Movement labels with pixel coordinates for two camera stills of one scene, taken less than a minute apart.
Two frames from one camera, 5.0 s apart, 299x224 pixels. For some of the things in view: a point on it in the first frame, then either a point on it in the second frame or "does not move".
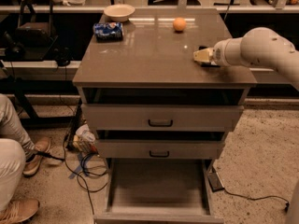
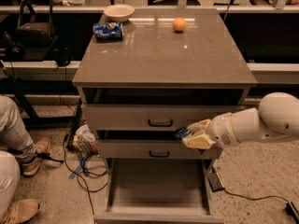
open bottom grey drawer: (158, 191) does not move
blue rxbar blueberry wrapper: (211, 64) -> (181, 133)
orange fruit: (178, 23) does not move
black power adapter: (215, 182) does not move
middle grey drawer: (162, 149) does not move
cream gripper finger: (204, 55) -> (199, 142)
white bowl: (119, 12) does not move
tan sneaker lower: (20, 209) does not move
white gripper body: (218, 54) -> (220, 131)
